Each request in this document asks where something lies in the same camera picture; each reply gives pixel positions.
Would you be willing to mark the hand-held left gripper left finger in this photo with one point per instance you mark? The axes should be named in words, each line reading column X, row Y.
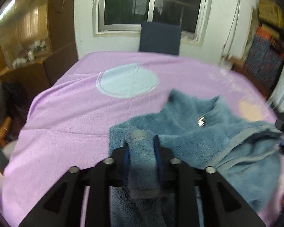
column 126, row 163

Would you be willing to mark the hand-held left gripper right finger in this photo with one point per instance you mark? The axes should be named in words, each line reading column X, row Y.
column 159, row 158

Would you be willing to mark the wooden glass-door cabinet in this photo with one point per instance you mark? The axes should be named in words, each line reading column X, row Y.
column 30, row 33

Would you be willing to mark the blue fleece jacket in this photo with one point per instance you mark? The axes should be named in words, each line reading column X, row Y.
column 203, row 141

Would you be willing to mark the pink printed blanket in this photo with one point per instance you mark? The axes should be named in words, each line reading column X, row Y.
column 73, row 113

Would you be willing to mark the crumpled white cloth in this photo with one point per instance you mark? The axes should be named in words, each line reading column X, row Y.
column 19, row 61

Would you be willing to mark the wooden armchair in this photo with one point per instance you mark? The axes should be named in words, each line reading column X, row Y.
column 1, row 132

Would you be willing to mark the white jar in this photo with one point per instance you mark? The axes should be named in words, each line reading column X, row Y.
column 30, row 54

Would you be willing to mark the dark blue chair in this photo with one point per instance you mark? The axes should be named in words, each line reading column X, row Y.
column 160, row 37

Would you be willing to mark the sliding glass window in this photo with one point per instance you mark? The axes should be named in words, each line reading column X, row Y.
column 153, row 2

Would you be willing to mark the dark clothes on stool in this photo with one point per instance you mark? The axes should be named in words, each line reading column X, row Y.
column 14, row 97

